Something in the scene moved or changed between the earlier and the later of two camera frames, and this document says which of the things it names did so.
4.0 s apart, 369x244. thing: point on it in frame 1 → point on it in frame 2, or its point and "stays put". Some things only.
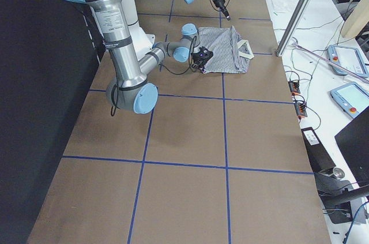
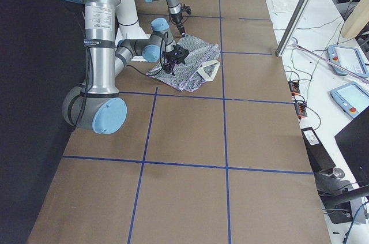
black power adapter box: x=320 y=160 stays put
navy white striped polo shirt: x=231 y=55 → x=201 y=65
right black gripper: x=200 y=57 → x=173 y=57
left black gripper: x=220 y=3 → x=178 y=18
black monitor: x=353 y=142 stays put
